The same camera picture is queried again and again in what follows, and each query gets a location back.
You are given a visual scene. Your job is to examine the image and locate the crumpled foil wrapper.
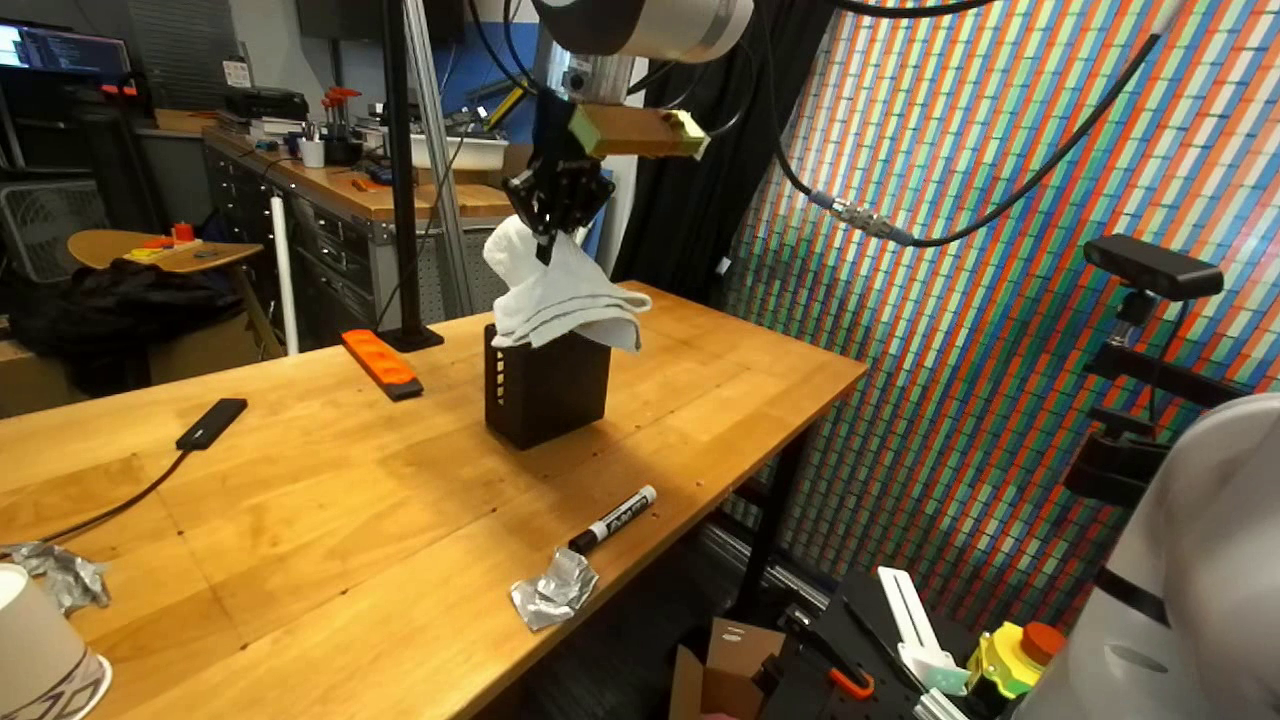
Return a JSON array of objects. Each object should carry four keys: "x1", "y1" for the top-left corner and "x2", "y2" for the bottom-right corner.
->
[{"x1": 0, "y1": 538, "x2": 114, "y2": 612}]

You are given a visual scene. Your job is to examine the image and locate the crumpled plastic wrapper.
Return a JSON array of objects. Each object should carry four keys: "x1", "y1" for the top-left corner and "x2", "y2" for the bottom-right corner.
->
[{"x1": 509, "y1": 546, "x2": 601, "y2": 633}]

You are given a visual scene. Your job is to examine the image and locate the black phone with cable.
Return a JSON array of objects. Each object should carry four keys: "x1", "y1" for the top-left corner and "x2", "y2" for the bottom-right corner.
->
[{"x1": 177, "y1": 396, "x2": 248, "y2": 452}]

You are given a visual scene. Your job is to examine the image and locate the cardboard box under table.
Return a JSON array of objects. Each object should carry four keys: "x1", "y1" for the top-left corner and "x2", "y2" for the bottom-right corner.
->
[{"x1": 667, "y1": 614, "x2": 783, "y2": 720}]

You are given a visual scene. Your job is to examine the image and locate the black and white marker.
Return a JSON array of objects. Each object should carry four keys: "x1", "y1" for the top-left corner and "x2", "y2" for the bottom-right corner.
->
[{"x1": 567, "y1": 482, "x2": 656, "y2": 555}]

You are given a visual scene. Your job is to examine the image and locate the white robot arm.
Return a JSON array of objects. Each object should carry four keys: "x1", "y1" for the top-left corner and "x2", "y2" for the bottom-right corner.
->
[{"x1": 505, "y1": 0, "x2": 755, "y2": 259}]

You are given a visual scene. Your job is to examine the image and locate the black camera on stand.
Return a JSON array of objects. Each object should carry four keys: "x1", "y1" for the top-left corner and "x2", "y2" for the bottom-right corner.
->
[{"x1": 1085, "y1": 236, "x2": 1224, "y2": 298}]

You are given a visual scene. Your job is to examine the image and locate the round wooden stool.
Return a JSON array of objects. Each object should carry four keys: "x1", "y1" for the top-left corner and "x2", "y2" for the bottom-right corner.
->
[{"x1": 68, "y1": 229, "x2": 257, "y2": 277}]

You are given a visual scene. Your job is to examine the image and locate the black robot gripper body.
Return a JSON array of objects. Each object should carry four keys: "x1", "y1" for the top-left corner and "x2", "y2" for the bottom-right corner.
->
[{"x1": 505, "y1": 161, "x2": 615, "y2": 259}]

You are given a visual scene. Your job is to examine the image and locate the black box container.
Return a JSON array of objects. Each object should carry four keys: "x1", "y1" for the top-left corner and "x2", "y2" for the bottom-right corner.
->
[{"x1": 486, "y1": 327, "x2": 614, "y2": 449}]

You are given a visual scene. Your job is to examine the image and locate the white cloth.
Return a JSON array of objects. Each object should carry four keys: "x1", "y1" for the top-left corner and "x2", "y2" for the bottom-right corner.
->
[{"x1": 486, "y1": 214, "x2": 651, "y2": 350}]

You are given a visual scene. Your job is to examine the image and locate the yellow emergency stop button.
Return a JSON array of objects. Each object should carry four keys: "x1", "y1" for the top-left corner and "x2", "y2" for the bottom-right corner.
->
[{"x1": 968, "y1": 619, "x2": 1063, "y2": 700}]

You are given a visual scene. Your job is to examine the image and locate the black vertical pole stand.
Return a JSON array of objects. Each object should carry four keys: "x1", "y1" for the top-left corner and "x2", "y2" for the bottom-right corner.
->
[{"x1": 383, "y1": 0, "x2": 436, "y2": 350}]

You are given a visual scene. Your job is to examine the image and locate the orange rectangular block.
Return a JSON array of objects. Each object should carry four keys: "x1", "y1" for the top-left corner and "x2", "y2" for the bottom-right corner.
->
[{"x1": 339, "y1": 327, "x2": 424, "y2": 398}]

